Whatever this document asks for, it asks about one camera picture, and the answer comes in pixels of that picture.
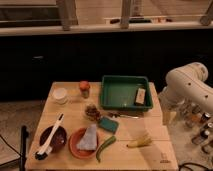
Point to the orange plate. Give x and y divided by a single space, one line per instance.
74 140

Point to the dark brown bowl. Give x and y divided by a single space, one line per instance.
58 141

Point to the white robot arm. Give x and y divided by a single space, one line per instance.
186 83

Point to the glass bowl with nuts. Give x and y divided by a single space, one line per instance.
92 112

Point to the orange-lid spice jar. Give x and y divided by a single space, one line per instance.
84 87

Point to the white folded cloth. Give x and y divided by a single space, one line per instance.
89 139

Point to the white cup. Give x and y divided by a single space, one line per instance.
60 95

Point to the black stand post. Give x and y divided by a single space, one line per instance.
24 136

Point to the green plastic tray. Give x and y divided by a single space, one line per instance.
119 93

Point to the metal knife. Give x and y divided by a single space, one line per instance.
125 116

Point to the green chili pepper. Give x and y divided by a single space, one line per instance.
104 145

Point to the teal sponge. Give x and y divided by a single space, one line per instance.
108 124

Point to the small box in tray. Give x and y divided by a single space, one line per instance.
140 96

